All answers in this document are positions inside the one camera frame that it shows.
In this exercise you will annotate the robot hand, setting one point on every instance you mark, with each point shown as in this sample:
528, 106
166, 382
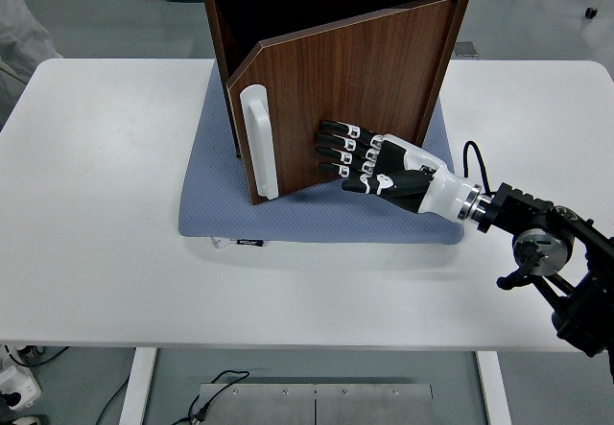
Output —
412, 182

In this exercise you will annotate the brown wooden cabinet door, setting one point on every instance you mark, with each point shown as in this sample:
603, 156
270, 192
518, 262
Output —
355, 84

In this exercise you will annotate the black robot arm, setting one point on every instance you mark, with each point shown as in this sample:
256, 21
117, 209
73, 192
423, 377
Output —
523, 204

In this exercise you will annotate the blue-grey mat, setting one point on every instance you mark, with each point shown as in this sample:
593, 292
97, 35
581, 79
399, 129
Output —
312, 219

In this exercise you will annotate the grey floor plate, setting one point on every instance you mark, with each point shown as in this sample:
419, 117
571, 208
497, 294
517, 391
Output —
467, 51

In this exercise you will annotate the black mat label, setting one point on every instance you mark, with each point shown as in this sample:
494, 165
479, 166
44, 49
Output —
251, 242

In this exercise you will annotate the white mat tag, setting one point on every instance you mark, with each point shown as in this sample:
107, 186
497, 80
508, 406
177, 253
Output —
219, 243

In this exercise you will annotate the white table leg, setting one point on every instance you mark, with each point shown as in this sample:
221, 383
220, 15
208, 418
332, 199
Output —
136, 386
494, 386

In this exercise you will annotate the grey metal plate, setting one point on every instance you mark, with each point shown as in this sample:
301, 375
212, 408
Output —
374, 406
259, 406

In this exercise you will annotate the black caster wheel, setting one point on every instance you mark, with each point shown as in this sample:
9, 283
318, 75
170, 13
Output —
591, 12

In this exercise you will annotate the person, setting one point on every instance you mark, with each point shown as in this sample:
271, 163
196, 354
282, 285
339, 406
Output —
19, 17

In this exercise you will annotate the white power strip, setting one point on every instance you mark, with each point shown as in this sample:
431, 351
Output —
21, 389

